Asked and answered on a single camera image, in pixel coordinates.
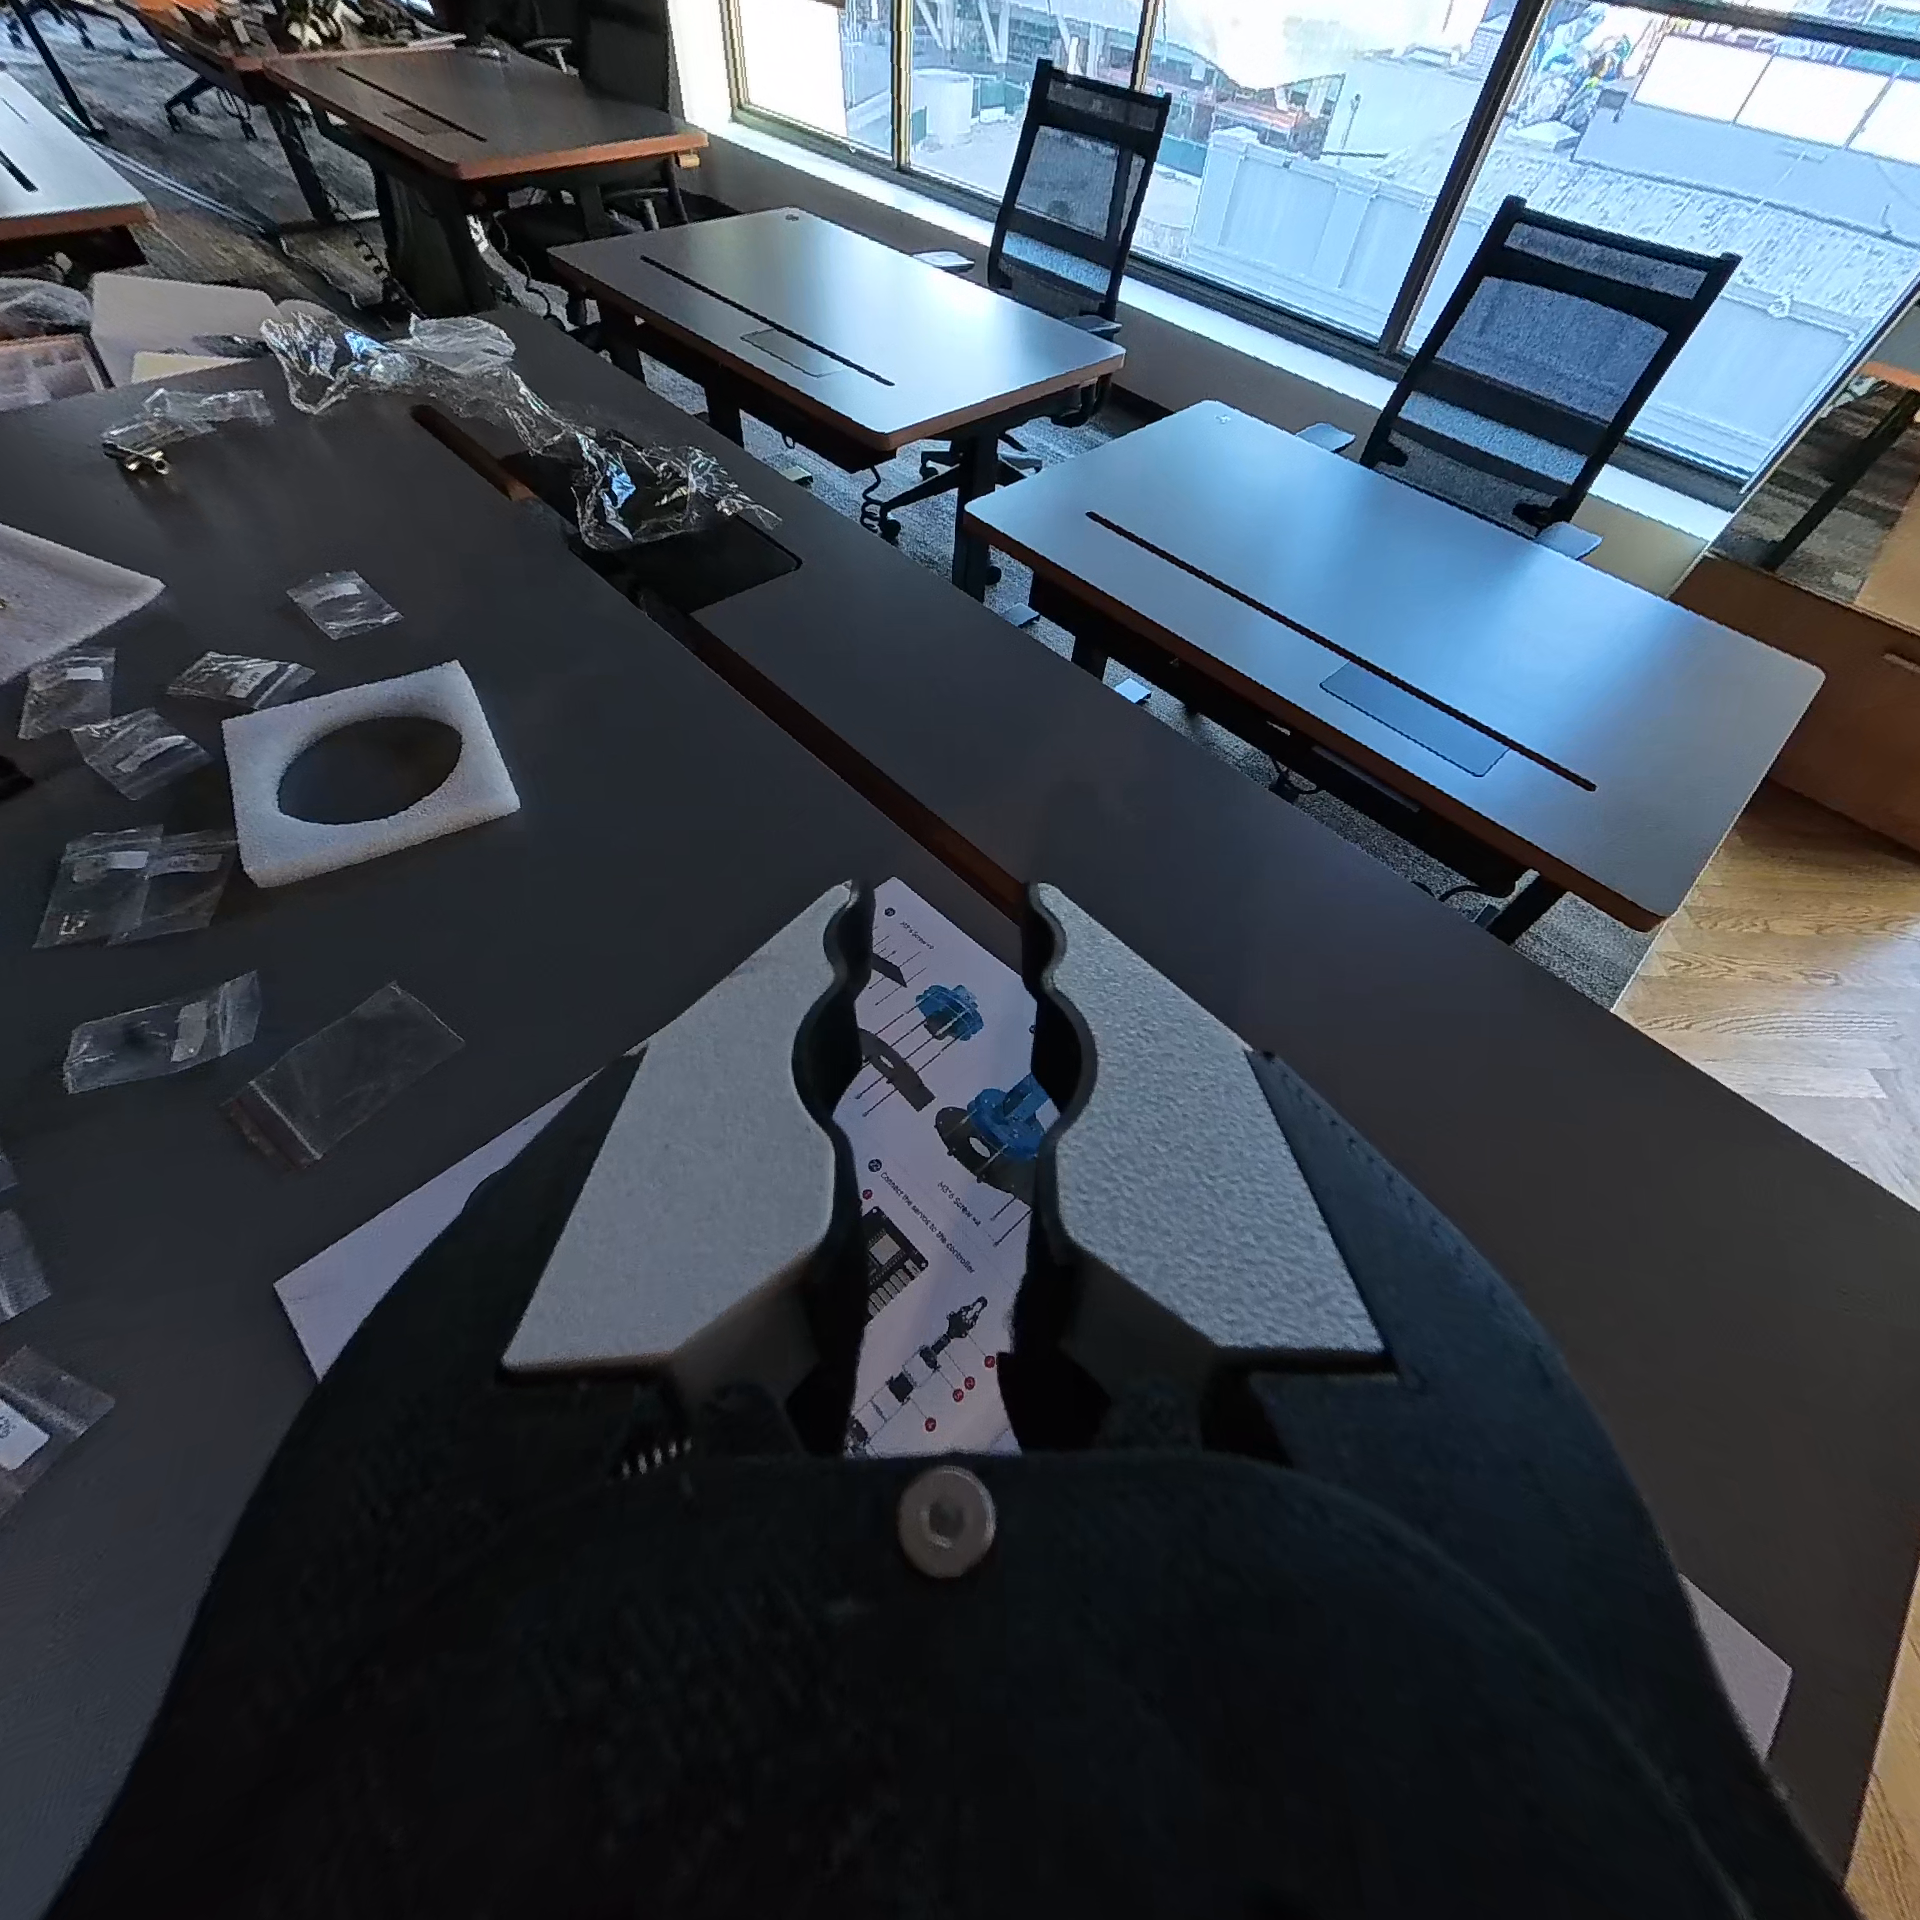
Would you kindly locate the large glass window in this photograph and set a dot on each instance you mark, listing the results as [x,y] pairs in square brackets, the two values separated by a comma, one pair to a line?
[1351,150]

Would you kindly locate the mirrored wooden cabinet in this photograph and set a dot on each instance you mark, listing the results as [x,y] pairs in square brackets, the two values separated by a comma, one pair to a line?
[1844,704]

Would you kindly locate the clear zip bag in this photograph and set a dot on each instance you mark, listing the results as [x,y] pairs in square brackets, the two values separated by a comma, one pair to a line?
[343,1072]

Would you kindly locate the white foam sheet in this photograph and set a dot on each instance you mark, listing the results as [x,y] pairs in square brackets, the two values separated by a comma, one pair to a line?
[60,601]

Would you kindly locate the crumpled clear plastic wrap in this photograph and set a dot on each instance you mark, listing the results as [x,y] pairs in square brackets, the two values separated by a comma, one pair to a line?
[451,374]

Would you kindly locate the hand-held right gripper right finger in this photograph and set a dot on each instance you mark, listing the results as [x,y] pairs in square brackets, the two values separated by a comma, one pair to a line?
[1200,1201]

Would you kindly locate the robot arm instruction booklet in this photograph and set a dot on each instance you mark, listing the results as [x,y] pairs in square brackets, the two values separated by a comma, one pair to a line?
[390,1244]

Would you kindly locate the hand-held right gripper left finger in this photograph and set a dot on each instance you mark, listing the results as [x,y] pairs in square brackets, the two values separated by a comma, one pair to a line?
[691,1201]

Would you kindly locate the white foam square with hole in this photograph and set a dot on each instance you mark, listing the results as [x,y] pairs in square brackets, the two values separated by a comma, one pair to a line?
[262,811]

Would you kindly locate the scattered small screw bags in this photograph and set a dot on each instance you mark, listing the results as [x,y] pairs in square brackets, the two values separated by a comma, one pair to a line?
[142,750]

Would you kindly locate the black mesh office chair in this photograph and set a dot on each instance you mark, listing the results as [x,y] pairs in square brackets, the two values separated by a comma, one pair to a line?
[1574,330]
[1072,180]

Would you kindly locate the empty black desk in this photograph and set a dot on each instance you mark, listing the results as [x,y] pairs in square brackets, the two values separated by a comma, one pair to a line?
[841,315]
[494,120]
[60,180]
[1424,601]

